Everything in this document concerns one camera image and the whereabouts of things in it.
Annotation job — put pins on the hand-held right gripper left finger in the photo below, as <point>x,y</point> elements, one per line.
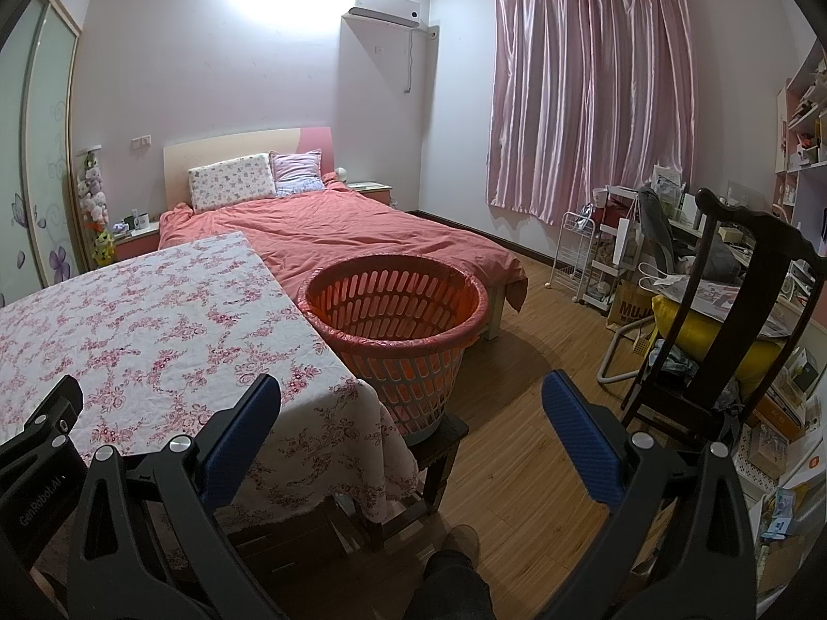
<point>242,442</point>

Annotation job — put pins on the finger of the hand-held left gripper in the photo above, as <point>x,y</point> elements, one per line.
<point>51,410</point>

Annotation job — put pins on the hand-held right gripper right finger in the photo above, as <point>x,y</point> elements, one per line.
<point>581,442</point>

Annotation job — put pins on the orange plastic laundry basket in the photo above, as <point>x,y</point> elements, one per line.
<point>413,387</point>

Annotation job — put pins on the wooden table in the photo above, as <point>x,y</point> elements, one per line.
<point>291,529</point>

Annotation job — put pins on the floral tablecloth table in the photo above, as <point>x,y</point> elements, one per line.
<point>142,336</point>

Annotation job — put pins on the dark wooden stool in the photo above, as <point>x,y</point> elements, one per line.
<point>442,439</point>

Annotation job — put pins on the brown paper bag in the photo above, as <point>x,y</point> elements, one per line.
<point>630,303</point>

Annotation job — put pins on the yellow cushion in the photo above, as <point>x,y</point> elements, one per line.
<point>685,329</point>

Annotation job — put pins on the person's brown shoe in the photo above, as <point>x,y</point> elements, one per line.
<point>462,539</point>

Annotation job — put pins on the white shelf trolley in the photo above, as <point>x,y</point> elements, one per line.
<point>604,271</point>

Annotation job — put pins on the pink nightstand with mug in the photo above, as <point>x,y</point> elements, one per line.
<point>135,242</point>

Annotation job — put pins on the person's leg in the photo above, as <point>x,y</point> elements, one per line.
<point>452,588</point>

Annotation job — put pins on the white paper bag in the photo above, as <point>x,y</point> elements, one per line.
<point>630,242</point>

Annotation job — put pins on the column of plush toys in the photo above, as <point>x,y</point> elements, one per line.
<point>94,206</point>

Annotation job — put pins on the printed newspaper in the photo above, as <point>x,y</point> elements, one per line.
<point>736,303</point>

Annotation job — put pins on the white mug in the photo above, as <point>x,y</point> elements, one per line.
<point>141,221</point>

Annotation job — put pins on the small blue white box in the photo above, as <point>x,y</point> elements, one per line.
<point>778,515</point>

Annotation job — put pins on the white box with orange mark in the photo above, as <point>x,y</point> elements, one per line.
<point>804,471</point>

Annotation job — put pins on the red box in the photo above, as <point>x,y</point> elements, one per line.
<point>615,214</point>

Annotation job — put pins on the grey office chair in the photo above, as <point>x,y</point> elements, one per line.
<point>659,223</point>

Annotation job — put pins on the wardrobe with purple flower print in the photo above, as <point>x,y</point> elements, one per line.
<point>32,174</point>

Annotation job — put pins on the red duvet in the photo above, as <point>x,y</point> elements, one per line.
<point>355,232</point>

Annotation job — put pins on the dark wooden chair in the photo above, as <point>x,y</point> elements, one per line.
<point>707,239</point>

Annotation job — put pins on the white cup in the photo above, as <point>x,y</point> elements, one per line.
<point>600,197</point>

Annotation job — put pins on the cluttered desk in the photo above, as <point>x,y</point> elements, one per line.
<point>733,239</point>

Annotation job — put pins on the white floral pillow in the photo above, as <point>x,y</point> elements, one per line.
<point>232,184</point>

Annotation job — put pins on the pink striped pillow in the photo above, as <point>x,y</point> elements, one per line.
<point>296,173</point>

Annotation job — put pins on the pink nightstand beside window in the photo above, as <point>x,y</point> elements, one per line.
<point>371,194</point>

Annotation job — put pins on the bed with beige pink headboard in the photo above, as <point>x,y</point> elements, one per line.
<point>213,145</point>

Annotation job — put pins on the pink striped curtain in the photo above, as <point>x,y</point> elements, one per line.
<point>594,97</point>

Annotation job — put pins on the pink white bookshelf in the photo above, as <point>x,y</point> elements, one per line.
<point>804,142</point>

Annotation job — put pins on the white air conditioner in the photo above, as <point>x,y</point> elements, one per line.
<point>387,10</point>

